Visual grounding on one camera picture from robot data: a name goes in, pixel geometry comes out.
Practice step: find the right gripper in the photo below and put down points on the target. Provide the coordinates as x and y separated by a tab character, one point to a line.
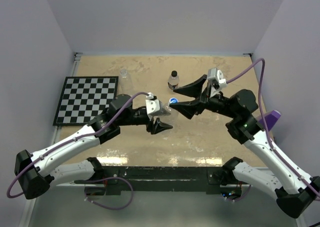
194	89

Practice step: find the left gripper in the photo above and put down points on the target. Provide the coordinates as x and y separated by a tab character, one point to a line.
158	127

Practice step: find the blue bottle cap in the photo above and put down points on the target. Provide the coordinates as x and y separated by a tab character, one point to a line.
173	100

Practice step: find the small clear plastic bottle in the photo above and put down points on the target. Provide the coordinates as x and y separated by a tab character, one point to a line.
173	82

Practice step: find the black bottle cap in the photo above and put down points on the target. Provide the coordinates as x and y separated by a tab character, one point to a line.
174	73

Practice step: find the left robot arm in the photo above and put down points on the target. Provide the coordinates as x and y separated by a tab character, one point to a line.
38	171

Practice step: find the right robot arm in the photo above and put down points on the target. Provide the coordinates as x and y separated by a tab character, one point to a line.
290	186

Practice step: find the purple object table edge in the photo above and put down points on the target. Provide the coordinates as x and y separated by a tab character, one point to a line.
270	117

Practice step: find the black white checkerboard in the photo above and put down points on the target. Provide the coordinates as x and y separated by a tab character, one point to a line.
89	96

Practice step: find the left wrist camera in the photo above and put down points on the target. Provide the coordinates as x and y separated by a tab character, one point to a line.
153	105

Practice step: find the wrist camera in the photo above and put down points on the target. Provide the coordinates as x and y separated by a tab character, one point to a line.
153	105
215	81

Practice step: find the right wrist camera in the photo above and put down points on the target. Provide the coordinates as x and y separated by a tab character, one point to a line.
215	81

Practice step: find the aluminium rail left edge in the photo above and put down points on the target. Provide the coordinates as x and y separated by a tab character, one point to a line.
63	100

